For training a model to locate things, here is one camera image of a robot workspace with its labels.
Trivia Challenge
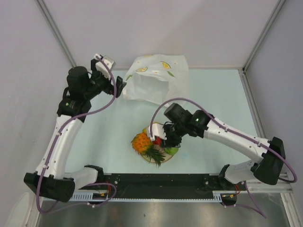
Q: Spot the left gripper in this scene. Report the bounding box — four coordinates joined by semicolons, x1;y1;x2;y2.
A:
83;60;125;100

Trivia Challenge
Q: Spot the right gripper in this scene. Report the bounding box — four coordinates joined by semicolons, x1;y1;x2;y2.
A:
159;122;186;148

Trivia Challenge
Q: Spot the fake red bell pepper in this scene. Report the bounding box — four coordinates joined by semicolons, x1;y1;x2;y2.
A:
153;138;162;146

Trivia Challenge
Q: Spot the fake green apple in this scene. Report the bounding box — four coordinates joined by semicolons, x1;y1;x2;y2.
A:
164;148;178;156

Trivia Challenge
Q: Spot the beige ceramic plate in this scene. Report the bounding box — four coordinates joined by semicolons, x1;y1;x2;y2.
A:
141;144;173;166

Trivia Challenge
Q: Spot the white plastic bag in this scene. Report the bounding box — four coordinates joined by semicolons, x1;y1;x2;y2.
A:
122;54;189;105

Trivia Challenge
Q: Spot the fake pineapple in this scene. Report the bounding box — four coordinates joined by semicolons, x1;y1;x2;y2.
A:
131;132;154;156

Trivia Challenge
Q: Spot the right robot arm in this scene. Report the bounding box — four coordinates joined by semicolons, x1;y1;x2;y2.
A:
161;103;285;190

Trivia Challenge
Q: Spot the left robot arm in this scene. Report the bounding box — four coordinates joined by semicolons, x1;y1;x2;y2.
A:
24;54;126;202

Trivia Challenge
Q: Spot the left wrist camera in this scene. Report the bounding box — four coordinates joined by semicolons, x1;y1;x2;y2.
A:
91;54;115;80

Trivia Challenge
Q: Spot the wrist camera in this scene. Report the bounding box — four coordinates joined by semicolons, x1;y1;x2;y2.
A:
145;122;167;141
91;54;115;80

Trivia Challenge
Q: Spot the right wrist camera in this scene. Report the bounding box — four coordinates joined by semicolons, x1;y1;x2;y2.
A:
145;122;167;141

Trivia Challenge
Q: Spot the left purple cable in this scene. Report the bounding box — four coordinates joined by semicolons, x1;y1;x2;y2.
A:
36;58;119;215

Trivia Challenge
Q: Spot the purple cable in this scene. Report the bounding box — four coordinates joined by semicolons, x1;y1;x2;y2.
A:
36;58;119;215
149;97;298;218

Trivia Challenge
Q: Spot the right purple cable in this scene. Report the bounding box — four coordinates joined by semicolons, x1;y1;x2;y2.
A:
149;97;298;218

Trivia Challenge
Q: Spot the white cable duct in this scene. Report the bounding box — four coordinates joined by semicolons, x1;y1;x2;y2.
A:
44;190;237;203

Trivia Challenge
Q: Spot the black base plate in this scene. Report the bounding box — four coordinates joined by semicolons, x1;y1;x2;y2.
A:
77;172;247;205

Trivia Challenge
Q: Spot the aluminium frame rail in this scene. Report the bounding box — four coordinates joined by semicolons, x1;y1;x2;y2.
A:
238;68;303;227

